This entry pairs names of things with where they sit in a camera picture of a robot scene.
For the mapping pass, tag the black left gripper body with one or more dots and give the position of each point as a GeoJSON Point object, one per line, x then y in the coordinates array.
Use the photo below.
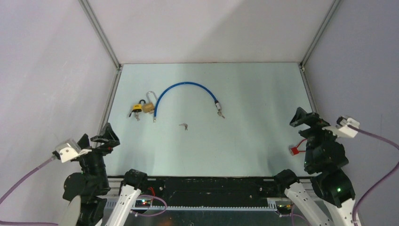
{"type": "Point", "coordinates": [95, 157]}

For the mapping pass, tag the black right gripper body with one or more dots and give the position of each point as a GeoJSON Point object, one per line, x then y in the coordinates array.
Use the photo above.
{"type": "Point", "coordinates": [315, 134]}

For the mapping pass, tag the brass padlock silver shackle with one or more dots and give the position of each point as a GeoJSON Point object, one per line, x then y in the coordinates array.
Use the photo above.
{"type": "Point", "coordinates": [149, 107]}

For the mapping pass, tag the silver key bunch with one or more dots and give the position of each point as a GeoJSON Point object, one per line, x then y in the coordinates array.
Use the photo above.
{"type": "Point", "coordinates": [184, 125]}

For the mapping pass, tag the blue cable lock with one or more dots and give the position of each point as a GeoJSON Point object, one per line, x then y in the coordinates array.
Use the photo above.
{"type": "Point", "coordinates": [186, 90]}

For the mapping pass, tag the yellow padlock black shackle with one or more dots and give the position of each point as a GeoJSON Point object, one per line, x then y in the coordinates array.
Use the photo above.
{"type": "Point", "coordinates": [137, 108]}

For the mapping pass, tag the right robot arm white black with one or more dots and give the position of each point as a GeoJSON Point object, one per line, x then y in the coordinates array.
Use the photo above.
{"type": "Point", "coordinates": [324, 159]}

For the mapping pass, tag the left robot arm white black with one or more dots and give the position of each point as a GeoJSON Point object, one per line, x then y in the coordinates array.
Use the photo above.
{"type": "Point", "coordinates": [92, 183]}

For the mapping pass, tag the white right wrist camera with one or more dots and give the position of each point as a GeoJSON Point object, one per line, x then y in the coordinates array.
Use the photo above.
{"type": "Point", "coordinates": [342, 127]}

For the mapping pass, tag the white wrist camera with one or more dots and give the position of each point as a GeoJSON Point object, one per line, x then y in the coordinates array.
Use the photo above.
{"type": "Point", "coordinates": [342, 127]}
{"type": "Point", "coordinates": [69, 150]}

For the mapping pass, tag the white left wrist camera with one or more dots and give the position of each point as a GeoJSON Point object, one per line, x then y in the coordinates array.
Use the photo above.
{"type": "Point", "coordinates": [69, 150]}

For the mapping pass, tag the grey slotted cable duct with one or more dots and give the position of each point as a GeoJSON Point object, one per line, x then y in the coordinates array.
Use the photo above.
{"type": "Point", "coordinates": [270, 206]}

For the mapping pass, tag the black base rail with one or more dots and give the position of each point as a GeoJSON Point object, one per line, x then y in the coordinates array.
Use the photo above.
{"type": "Point", "coordinates": [210, 191]}

